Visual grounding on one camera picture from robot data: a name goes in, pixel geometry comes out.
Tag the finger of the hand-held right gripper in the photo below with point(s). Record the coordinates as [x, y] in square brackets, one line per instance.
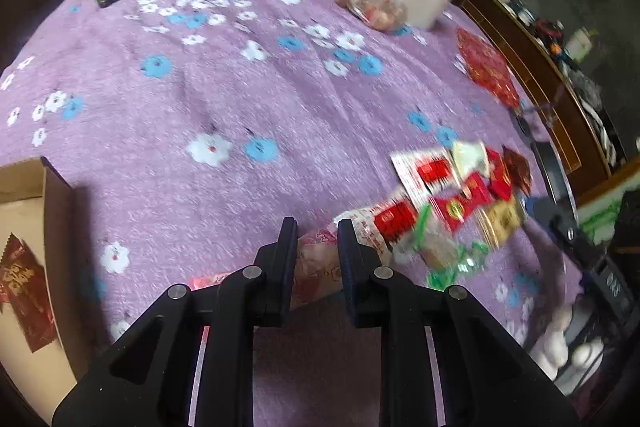
[537, 209]

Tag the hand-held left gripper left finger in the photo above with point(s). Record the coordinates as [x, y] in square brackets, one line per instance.
[289, 257]

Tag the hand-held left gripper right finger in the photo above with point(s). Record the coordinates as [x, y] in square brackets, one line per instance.
[345, 257]

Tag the pink snack packet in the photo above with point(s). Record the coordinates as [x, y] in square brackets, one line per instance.
[316, 267]

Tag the pile of mixed snacks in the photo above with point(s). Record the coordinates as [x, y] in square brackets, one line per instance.
[450, 202]

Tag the brown cardboard box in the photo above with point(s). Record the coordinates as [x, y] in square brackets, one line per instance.
[55, 267]

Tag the dark red foil snack packet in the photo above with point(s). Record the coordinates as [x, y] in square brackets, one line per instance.
[22, 292]

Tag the person's right hand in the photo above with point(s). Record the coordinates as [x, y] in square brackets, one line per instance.
[565, 347]

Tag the black phone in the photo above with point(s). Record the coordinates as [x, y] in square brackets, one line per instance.
[555, 172]

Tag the green and white cloth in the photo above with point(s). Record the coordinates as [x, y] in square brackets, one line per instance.
[602, 217]

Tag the phone stand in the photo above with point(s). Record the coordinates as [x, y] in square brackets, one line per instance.
[535, 117]

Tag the red gauze gift bag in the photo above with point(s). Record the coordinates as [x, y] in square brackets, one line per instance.
[487, 67]

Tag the wooden cabinet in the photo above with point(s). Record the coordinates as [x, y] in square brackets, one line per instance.
[540, 57]

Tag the white bottle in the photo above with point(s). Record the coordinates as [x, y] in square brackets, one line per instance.
[580, 43]

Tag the purple floral tablecloth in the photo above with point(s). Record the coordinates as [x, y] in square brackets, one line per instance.
[225, 82]

